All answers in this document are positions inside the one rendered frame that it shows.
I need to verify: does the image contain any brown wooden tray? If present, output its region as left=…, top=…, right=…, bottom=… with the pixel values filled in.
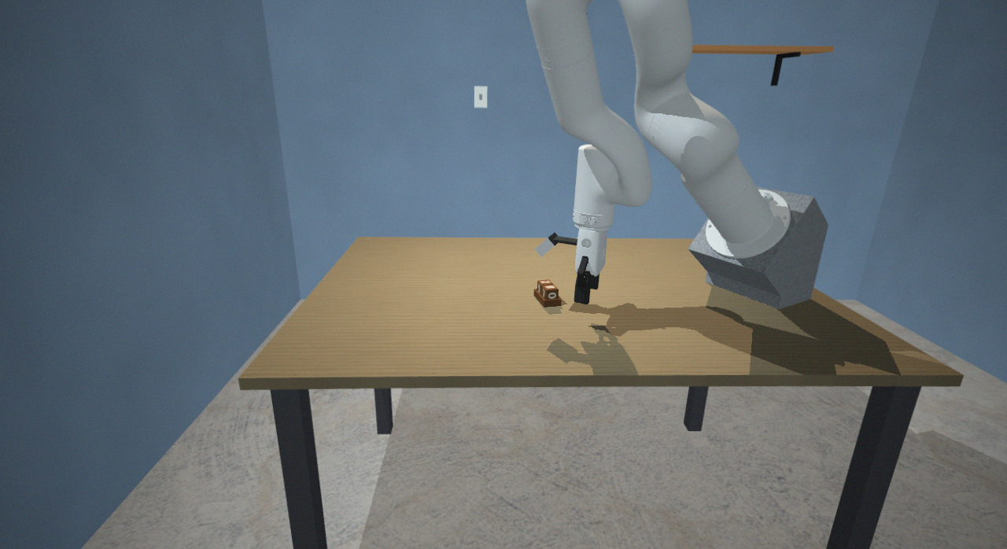
left=534, top=289, right=562, bottom=308

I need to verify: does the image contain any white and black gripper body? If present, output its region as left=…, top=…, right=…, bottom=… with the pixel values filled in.
left=575, top=223, right=611, bottom=277

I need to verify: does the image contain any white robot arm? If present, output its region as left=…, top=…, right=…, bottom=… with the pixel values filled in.
left=526, top=0, right=792, bottom=259

